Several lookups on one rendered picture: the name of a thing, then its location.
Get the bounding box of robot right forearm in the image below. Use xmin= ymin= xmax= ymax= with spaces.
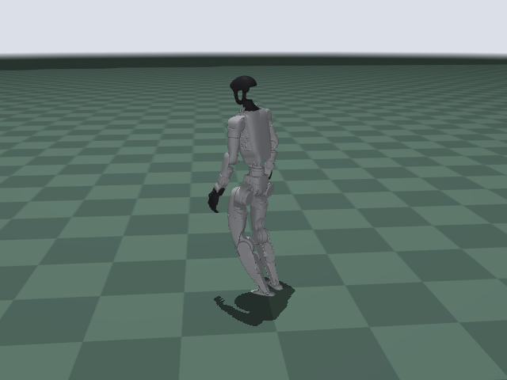
xmin=265 ymin=149 xmax=277 ymax=177

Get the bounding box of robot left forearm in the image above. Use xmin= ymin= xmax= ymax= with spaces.
xmin=214 ymin=153 xmax=234 ymax=193

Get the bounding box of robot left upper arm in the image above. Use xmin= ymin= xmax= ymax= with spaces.
xmin=226 ymin=115 xmax=246 ymax=165

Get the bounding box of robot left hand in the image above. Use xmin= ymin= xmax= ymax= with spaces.
xmin=208 ymin=188 xmax=225 ymax=213

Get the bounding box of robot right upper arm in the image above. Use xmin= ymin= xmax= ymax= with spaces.
xmin=264 ymin=108 xmax=279 ymax=150

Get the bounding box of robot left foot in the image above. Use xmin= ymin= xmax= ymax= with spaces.
xmin=251 ymin=289 xmax=275 ymax=296

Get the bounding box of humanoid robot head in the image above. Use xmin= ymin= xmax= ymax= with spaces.
xmin=230 ymin=75 xmax=260 ymax=112

